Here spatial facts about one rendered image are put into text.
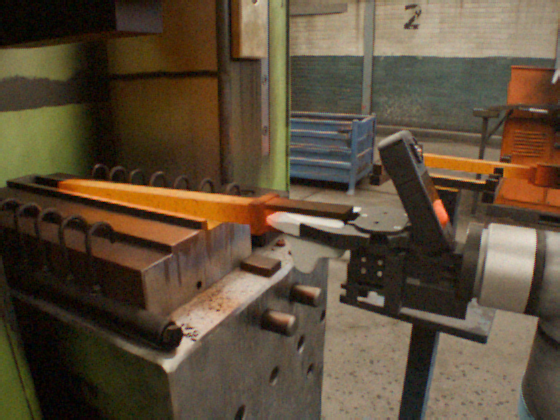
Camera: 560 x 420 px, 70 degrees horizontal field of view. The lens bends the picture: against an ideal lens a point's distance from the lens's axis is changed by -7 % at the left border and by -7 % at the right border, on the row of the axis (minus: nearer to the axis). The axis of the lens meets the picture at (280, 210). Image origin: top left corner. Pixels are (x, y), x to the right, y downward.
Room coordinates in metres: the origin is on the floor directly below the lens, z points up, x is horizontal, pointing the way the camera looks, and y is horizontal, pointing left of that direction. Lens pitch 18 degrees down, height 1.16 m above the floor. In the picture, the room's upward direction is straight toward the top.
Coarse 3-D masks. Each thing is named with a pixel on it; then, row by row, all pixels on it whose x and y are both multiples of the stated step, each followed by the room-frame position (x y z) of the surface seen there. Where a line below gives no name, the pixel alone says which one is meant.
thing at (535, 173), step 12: (432, 156) 0.88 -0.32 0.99; (444, 156) 0.88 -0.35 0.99; (444, 168) 0.86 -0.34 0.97; (456, 168) 0.85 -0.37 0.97; (468, 168) 0.83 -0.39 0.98; (480, 168) 0.82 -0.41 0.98; (492, 168) 0.81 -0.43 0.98; (516, 168) 0.78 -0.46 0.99; (528, 168) 0.78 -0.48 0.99; (540, 168) 0.77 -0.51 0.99; (552, 168) 0.75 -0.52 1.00; (528, 180) 0.76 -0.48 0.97; (540, 180) 0.77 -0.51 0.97; (552, 180) 0.75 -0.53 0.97
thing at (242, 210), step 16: (80, 192) 0.57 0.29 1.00; (96, 192) 0.56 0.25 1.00; (112, 192) 0.54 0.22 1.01; (128, 192) 0.52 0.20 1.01; (144, 192) 0.52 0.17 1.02; (160, 192) 0.51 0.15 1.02; (176, 192) 0.51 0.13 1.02; (192, 192) 0.50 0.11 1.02; (160, 208) 0.50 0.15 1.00; (176, 208) 0.49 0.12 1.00; (192, 208) 0.47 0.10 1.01; (208, 208) 0.46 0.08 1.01; (224, 208) 0.45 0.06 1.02; (240, 208) 0.44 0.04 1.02; (256, 208) 0.42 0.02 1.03; (272, 208) 0.42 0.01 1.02; (288, 208) 0.41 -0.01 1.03; (304, 208) 0.41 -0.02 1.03; (320, 208) 0.40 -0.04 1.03; (336, 208) 0.40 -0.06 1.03; (352, 208) 0.41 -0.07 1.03; (256, 224) 0.42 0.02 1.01
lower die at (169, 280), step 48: (0, 192) 0.61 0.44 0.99; (48, 192) 0.59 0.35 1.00; (0, 240) 0.50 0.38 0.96; (48, 240) 0.44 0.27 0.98; (96, 240) 0.44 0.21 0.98; (144, 240) 0.43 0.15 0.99; (192, 240) 0.44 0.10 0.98; (240, 240) 0.52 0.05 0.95; (144, 288) 0.37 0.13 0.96; (192, 288) 0.43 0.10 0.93
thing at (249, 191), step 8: (224, 184) 0.69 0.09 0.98; (208, 192) 0.64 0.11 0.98; (216, 192) 0.64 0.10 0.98; (232, 192) 0.64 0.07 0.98; (248, 192) 0.65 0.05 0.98; (256, 192) 0.64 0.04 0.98; (264, 192) 0.64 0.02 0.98; (272, 192) 0.64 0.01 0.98; (280, 192) 0.64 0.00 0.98; (272, 232) 0.60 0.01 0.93; (256, 240) 0.58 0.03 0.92; (264, 240) 0.58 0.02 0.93
